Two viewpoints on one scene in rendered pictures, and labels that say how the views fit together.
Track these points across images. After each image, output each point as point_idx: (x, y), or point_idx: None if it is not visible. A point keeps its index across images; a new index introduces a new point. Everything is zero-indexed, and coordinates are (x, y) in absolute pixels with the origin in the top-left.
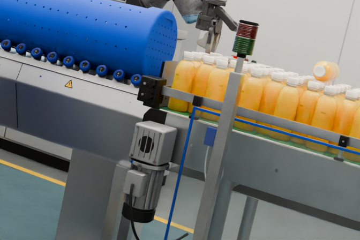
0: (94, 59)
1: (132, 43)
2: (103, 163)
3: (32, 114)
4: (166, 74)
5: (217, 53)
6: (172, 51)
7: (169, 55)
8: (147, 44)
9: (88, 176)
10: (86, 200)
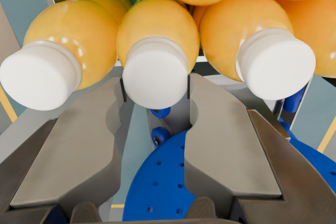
0: None
1: None
2: (121, 111)
3: None
4: (260, 111)
5: (28, 87)
6: (154, 196)
7: (172, 180)
8: None
9: (126, 111)
10: (129, 97)
